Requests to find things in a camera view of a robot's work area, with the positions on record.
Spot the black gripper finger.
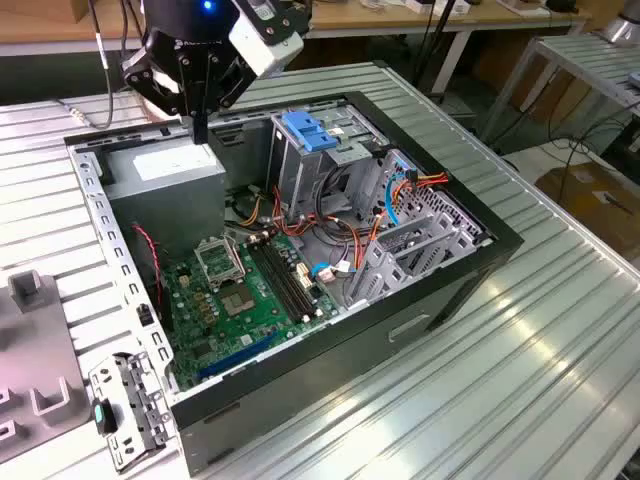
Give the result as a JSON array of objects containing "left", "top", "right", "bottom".
[
  {"left": 200, "top": 52, "right": 262, "bottom": 145},
  {"left": 121, "top": 47, "right": 202, "bottom": 145}
]

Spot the grey metal disk bay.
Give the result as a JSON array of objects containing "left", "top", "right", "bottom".
[{"left": 344, "top": 148, "right": 496, "bottom": 309}]

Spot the blue plastic drive latch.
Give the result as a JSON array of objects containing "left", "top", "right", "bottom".
[{"left": 281, "top": 110, "right": 341, "bottom": 155}]

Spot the small brown cardboard box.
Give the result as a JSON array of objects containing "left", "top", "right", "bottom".
[{"left": 68, "top": 0, "right": 94, "bottom": 25}]

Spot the grey metal drive cage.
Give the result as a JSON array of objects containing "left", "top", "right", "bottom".
[{"left": 267, "top": 102, "right": 396, "bottom": 224}]

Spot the grey power supply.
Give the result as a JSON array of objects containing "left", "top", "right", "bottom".
[{"left": 102, "top": 134, "right": 229, "bottom": 261}]

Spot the wooden desk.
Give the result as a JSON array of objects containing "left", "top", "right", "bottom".
[{"left": 0, "top": 0, "right": 594, "bottom": 96}]

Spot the metal socket cover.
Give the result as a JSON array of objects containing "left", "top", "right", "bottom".
[{"left": 193, "top": 234, "right": 250, "bottom": 292}]

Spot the black tripod stand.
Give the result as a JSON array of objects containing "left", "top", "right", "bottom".
[{"left": 413, "top": 0, "right": 457, "bottom": 96}]

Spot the black RAM slot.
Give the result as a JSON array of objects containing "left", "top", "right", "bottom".
[
  {"left": 248, "top": 242, "right": 302, "bottom": 325},
  {"left": 260, "top": 237, "right": 320, "bottom": 317}
]

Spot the CPU socket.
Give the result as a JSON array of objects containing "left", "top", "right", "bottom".
[{"left": 215, "top": 281, "right": 262, "bottom": 320}]

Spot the green motherboard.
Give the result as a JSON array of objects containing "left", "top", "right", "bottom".
[{"left": 162, "top": 232, "right": 341, "bottom": 394}]

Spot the blue expansion slot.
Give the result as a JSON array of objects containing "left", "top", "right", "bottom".
[{"left": 197, "top": 329, "right": 281, "bottom": 381}]

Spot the grey parts rack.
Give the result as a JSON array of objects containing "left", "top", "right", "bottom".
[{"left": 0, "top": 268, "right": 95, "bottom": 464}]

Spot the black PC case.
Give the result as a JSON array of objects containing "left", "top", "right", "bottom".
[{"left": 63, "top": 89, "right": 525, "bottom": 479}]

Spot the black teal latch clip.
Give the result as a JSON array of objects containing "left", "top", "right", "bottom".
[{"left": 91, "top": 397, "right": 120, "bottom": 435}]

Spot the large brown cardboard box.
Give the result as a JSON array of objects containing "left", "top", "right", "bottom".
[{"left": 534, "top": 162, "right": 640, "bottom": 261}]

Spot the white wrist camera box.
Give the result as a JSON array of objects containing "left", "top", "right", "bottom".
[{"left": 227, "top": 0, "right": 314, "bottom": 80}]

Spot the robot cable with plug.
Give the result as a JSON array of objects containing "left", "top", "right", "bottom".
[{"left": 53, "top": 0, "right": 116, "bottom": 130}]

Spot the blue data wire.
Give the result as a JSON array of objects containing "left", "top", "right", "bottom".
[{"left": 385, "top": 164, "right": 419, "bottom": 229}]

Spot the orange black wire bundle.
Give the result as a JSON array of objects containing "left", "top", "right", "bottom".
[{"left": 223, "top": 182, "right": 392, "bottom": 281}]

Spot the orange red power wire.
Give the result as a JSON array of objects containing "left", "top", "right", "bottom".
[{"left": 407, "top": 168, "right": 451, "bottom": 194}]

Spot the grey metal slot bracket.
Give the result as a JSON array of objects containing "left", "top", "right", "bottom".
[{"left": 88, "top": 351, "right": 174, "bottom": 475}]

